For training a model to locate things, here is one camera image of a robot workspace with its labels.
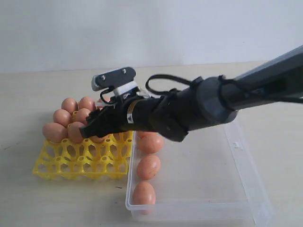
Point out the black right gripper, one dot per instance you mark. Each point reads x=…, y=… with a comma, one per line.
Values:
x=133, y=113

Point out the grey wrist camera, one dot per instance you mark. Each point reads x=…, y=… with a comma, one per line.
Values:
x=113, y=79

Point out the yellow plastic egg tray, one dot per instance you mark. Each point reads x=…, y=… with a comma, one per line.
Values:
x=92, y=160

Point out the brown egg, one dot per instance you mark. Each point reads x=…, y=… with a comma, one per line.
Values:
x=81, y=115
x=54, y=132
x=103, y=101
x=148, y=167
x=62, y=117
x=74, y=133
x=70, y=105
x=144, y=193
x=150, y=143
x=87, y=103
x=97, y=139

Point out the clear plastic storage box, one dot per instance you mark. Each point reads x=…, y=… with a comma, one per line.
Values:
x=209, y=175

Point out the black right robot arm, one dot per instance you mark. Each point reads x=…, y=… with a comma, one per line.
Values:
x=204, y=103

